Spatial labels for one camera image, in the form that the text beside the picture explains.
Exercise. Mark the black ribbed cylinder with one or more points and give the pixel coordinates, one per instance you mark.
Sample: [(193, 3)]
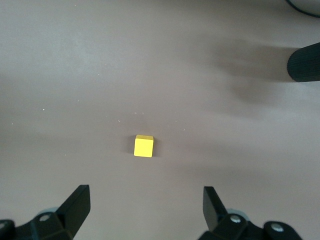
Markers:
[(305, 63)]

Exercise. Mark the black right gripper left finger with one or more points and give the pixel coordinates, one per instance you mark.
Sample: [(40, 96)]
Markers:
[(57, 222)]

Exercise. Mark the yellow block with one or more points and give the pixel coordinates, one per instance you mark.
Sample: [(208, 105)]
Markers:
[(143, 147)]

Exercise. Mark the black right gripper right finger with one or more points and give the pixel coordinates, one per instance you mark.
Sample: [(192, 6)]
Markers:
[(237, 227)]

